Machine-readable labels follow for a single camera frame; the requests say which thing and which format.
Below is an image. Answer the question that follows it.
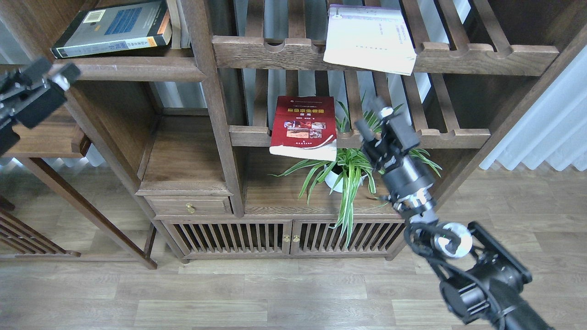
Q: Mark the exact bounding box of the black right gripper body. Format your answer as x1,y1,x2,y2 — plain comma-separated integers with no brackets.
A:
365,137,436,214

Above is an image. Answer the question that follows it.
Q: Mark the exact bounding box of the green spider plant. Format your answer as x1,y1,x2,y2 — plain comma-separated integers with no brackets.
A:
271,102,442,248

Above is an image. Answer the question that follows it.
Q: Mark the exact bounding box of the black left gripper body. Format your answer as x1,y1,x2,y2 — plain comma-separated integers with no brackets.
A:
0,90,28,155

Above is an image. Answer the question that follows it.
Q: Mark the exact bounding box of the white cover book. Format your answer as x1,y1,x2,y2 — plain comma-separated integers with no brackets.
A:
323,4,416,76

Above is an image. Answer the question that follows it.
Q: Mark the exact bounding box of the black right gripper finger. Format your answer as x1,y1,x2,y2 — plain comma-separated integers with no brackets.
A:
365,97,420,154
355,119,379,149

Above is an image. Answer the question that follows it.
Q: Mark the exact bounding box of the wooden side table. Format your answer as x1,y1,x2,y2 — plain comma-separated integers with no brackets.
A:
0,64,158,270

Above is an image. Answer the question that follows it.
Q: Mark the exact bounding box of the red cover book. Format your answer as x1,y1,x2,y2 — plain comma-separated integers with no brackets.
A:
269,96,337,161

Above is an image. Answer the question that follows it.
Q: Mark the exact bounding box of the white plant pot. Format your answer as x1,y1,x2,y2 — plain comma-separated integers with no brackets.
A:
323,165,367,193

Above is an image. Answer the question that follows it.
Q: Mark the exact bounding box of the beige upright book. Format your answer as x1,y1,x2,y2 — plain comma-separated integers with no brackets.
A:
166,0,182,50

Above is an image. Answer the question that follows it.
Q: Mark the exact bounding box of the large wooden bookshelf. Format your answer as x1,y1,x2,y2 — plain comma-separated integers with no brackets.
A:
1,0,586,262

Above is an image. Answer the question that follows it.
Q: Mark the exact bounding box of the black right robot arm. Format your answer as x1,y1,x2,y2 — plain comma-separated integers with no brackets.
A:
356,98,551,330

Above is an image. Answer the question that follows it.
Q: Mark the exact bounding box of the green grey cover book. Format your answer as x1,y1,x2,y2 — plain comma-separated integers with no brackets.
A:
50,0,172,59

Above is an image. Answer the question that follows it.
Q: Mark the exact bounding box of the white curtain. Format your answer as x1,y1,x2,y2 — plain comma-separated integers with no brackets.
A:
480,49,587,171

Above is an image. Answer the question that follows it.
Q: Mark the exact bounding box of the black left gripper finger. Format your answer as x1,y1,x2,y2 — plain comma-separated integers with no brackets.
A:
14,63,81,129
0,58,52,99

